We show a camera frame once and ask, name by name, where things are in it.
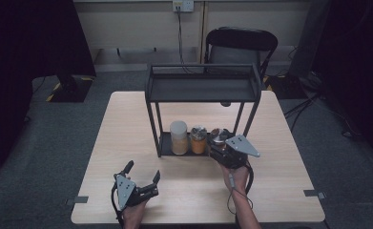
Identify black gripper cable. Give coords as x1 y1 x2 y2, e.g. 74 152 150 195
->
243 160 255 195
111 182 125 229

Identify dark curtain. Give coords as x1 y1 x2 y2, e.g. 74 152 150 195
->
311 0 373 160
0 0 96 175

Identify black power cable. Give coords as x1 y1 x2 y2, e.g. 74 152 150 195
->
176 8 204 74

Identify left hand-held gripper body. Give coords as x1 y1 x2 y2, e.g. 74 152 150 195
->
111 171 160 213

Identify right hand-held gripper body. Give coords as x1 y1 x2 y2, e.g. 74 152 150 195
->
208 134 261 170

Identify white wall socket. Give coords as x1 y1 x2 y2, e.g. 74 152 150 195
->
172 0 196 13

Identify black folding chair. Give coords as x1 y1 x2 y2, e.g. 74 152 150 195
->
203 27 279 82

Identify black metal rack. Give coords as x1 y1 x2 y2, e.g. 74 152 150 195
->
144 62 262 158

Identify thin grey cable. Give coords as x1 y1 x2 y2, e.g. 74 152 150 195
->
226 173 255 216

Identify grey tape strip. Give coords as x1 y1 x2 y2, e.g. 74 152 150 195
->
302 189 326 199
65 196 90 206

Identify person's right hand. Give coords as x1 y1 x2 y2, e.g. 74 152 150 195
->
220 163 251 195

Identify white-lidded glass jar beige powder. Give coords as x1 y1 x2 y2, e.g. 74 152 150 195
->
169 119 189 156

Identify black stand base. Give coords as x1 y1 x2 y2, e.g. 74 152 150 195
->
263 74 306 99
49 74 94 103

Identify person's left hand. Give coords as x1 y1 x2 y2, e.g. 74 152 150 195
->
121 198 150 229

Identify foil-topped jar dark contents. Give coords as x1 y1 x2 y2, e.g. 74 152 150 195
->
210 127 228 151

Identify foil-topped jar orange powder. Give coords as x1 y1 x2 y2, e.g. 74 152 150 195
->
189 125 208 156

